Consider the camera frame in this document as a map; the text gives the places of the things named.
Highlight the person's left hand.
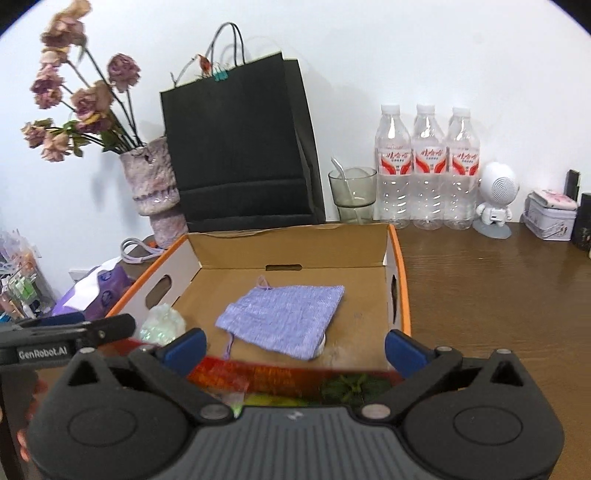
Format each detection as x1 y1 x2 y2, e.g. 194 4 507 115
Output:
15 376 50 463

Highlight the purple knitted pouch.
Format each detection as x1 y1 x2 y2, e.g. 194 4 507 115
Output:
215 276 346 361

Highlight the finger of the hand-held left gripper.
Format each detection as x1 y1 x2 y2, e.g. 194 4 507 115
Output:
0 312 92 336
78 314 138 347

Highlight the floral tin box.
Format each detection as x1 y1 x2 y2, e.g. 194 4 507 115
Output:
523 189 579 241

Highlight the purple cable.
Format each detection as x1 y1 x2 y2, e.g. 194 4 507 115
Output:
121 237 164 265

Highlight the clear plastic spoon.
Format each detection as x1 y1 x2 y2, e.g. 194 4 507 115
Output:
331 157 365 208

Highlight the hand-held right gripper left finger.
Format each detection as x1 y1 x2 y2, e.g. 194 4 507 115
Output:
52 328 234 425

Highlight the white astronaut speaker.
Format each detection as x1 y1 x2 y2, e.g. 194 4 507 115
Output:
472 161 521 240

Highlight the tinted glass cup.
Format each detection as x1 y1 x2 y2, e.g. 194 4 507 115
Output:
328 167 378 225

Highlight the orange-rimmed cardboard box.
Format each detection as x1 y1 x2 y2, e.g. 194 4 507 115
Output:
105 223 413 372

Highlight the black paper bag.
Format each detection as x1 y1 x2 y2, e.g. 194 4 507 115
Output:
159 22 327 234

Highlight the clear water bottle red label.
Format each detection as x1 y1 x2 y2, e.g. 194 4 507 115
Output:
412 104 448 232
445 107 482 230
375 104 413 230

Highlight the textured pink glass vase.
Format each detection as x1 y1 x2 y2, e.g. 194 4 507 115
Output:
120 135 190 250

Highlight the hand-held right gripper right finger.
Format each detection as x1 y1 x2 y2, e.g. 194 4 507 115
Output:
358 329 539 423

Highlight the purple tissue pack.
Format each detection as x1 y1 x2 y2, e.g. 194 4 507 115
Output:
53 264 137 319

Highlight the dried pink flower bouquet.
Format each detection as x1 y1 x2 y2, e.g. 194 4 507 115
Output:
21 0 144 162

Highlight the rack of small cosmetics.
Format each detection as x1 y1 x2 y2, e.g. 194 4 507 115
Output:
0 228 56 324

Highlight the iridescent wrapper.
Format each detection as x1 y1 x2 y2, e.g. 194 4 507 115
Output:
139 304 185 347

